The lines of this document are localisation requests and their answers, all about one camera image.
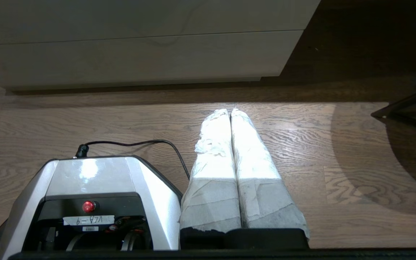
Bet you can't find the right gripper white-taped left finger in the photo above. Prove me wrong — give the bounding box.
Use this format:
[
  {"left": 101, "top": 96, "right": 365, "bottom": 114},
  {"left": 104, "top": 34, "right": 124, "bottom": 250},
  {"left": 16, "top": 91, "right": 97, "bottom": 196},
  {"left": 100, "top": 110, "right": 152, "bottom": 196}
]
[{"left": 180, "top": 109, "right": 242, "bottom": 233}]

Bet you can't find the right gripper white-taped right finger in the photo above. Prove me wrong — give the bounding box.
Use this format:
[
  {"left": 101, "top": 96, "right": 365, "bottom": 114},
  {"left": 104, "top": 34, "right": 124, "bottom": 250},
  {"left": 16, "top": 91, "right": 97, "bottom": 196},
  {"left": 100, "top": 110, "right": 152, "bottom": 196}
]
[{"left": 230, "top": 108, "right": 310, "bottom": 239}]

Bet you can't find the white and black robot base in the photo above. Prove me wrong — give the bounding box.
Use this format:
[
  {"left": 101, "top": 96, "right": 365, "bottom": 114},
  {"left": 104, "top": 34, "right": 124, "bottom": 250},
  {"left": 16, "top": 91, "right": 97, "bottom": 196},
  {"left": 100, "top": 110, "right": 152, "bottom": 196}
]
[{"left": 0, "top": 155, "right": 183, "bottom": 260}]

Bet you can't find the white paper label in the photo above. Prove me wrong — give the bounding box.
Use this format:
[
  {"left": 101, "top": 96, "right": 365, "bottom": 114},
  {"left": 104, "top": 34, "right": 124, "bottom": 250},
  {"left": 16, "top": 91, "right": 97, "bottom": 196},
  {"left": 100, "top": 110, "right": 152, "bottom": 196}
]
[{"left": 63, "top": 215, "right": 115, "bottom": 226}]

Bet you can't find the beige glossy cabinet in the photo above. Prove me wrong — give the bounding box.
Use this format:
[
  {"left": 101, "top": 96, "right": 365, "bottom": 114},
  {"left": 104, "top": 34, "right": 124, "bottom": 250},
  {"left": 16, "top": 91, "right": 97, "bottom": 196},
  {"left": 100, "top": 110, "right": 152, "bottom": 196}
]
[{"left": 0, "top": 0, "right": 321, "bottom": 91}]

